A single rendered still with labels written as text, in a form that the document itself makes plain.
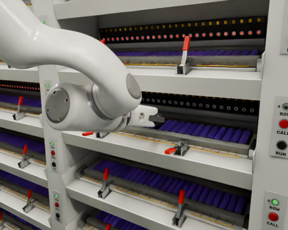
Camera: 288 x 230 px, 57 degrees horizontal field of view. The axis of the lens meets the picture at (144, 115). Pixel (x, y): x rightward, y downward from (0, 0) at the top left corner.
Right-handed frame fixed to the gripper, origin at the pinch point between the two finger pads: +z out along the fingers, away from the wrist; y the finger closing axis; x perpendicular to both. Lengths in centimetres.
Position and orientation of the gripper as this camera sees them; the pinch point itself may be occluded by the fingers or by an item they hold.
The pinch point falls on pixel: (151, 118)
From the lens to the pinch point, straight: 71.6
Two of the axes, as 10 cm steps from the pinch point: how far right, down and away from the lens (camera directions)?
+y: -8.4, -1.2, 5.3
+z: 5.3, 0.8, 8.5
